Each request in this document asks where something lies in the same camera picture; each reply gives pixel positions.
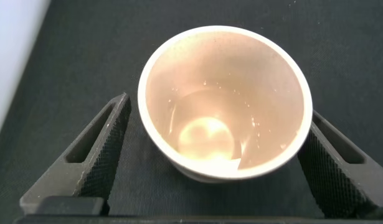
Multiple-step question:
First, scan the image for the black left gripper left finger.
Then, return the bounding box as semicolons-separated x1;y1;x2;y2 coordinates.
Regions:
19;92;132;215

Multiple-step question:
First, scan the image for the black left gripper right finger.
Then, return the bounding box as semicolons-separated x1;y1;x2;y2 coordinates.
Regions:
296;110;383;219

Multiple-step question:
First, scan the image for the beige plastic cup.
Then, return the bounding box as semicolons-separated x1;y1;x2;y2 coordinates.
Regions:
137;25;314;184

